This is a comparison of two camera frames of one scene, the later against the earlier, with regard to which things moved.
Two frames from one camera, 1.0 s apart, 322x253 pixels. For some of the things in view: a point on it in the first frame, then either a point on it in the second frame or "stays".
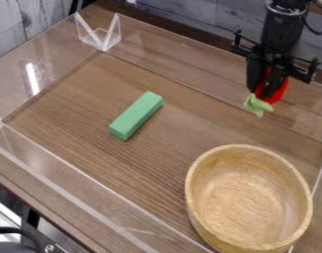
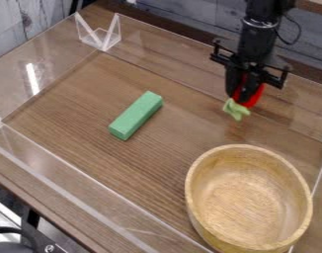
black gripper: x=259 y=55 to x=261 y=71
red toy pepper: x=258 y=102 to x=235 y=106
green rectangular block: x=136 y=115 stays
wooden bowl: x=249 y=199 stays
